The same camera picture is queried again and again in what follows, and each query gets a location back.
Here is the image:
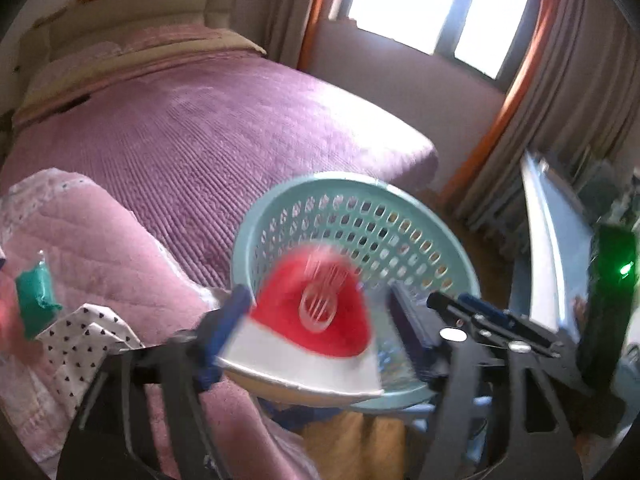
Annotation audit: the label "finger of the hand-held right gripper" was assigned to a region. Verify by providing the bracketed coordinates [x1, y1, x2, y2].
[426, 291, 584, 367]

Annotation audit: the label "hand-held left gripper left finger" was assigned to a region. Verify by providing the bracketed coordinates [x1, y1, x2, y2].
[57, 285, 253, 480]

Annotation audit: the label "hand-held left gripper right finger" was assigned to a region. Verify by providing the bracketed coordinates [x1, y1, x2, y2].
[390, 285, 583, 480]

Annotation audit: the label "red and white hat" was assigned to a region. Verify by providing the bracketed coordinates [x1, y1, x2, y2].
[212, 245, 386, 408]

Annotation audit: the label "clear plastic fork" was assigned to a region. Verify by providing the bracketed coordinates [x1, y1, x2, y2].
[297, 260, 346, 333]

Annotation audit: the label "teal plastic basket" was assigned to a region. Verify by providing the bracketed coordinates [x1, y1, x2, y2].
[231, 171, 482, 413]

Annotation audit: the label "white desk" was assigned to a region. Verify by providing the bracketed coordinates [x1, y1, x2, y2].
[520, 152, 596, 333]

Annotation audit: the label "pink quilted blanket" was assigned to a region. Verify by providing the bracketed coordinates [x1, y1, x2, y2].
[0, 170, 321, 480]

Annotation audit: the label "white heart-print cloth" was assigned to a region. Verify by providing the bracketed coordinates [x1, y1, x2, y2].
[37, 302, 146, 411]

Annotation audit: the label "green cloth item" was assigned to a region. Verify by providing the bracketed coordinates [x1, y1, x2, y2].
[14, 250, 63, 341]

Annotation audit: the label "bed with purple cover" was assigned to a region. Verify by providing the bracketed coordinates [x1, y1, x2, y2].
[0, 55, 441, 291]

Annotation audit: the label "beige curtain orange edge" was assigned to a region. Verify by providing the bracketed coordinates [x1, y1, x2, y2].
[262, 0, 336, 73]
[440, 0, 640, 241]

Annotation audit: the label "beige pillows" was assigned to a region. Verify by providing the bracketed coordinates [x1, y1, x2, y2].
[12, 30, 268, 126]

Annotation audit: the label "pink pillow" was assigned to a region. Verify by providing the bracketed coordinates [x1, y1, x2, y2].
[30, 42, 123, 91]
[120, 22, 226, 53]

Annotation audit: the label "window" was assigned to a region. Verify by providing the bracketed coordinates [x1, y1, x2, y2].
[327, 0, 546, 91]

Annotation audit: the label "beige padded headboard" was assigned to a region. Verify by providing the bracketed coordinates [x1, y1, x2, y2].
[17, 0, 238, 68]

